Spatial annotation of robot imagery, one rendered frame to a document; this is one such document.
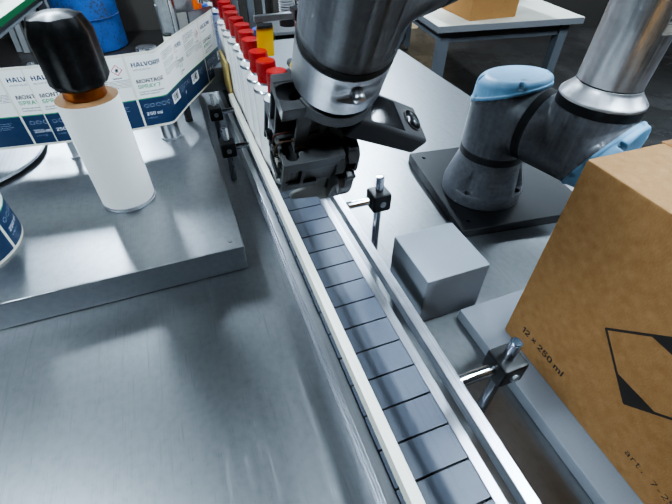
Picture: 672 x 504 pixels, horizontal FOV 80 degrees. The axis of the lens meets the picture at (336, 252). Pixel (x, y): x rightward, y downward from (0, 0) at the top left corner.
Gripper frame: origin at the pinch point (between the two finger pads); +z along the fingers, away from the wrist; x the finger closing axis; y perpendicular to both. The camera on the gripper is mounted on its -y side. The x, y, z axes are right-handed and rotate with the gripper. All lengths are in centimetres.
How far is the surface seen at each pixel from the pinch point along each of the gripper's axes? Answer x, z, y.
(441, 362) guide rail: 24.7, -8.2, -3.3
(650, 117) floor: -72, 160, -303
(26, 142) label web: -36, 31, 45
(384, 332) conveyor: 20.0, 4.0, -2.8
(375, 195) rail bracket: 1.0, 4.6, -8.5
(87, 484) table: 25.7, 6.4, 34.1
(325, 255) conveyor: 6.0, 12.1, -0.4
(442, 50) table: -105, 102, -112
